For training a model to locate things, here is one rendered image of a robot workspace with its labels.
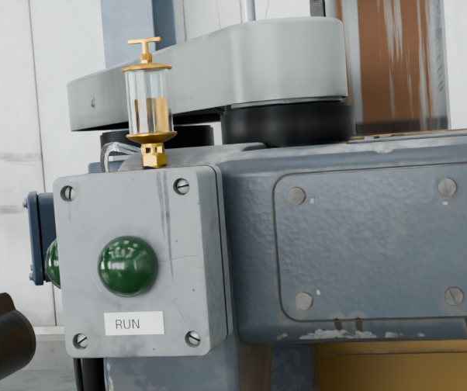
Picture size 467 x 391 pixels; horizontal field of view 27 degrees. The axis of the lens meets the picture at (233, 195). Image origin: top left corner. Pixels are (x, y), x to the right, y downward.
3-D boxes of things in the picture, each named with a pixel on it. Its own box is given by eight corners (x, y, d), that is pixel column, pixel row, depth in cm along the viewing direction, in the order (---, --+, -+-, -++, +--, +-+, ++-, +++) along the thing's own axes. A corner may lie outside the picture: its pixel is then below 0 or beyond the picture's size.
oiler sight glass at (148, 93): (122, 134, 54) (118, 71, 54) (138, 134, 57) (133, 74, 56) (165, 131, 54) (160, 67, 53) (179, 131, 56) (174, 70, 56)
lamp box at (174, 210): (65, 358, 48) (50, 177, 48) (99, 339, 52) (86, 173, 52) (211, 356, 46) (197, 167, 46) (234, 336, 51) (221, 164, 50)
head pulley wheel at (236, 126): (206, 150, 62) (203, 112, 62) (240, 147, 71) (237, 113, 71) (347, 140, 60) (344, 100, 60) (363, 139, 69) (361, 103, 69)
